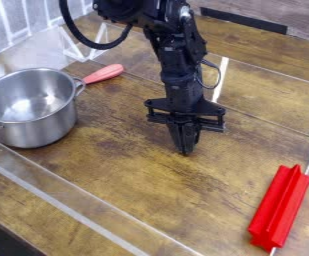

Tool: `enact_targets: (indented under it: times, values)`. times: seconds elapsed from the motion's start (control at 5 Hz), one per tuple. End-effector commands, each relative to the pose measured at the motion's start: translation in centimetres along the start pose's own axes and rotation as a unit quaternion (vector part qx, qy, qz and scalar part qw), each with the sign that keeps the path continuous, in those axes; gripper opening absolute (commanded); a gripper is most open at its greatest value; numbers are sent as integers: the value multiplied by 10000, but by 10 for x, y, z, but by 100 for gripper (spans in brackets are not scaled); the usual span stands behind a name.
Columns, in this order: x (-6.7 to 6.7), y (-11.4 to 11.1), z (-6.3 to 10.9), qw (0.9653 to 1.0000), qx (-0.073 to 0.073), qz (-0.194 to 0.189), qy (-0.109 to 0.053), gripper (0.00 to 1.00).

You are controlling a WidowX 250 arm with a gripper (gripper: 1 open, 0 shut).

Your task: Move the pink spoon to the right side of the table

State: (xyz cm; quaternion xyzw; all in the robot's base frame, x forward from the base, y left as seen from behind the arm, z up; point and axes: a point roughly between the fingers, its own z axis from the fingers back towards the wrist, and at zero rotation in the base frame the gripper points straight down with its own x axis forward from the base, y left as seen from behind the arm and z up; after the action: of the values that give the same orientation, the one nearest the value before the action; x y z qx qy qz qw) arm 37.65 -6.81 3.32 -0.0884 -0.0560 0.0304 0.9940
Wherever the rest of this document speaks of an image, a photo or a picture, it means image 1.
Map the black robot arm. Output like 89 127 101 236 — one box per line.
93 0 224 155

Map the clear acrylic triangle stand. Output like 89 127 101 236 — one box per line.
56 24 108 63

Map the red plastic bracket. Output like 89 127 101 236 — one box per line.
247 164 309 253

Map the silver metal pot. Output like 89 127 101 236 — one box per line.
0 68 85 148

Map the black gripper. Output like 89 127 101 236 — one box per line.
144 98 226 155

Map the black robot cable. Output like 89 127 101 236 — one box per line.
57 0 135 51

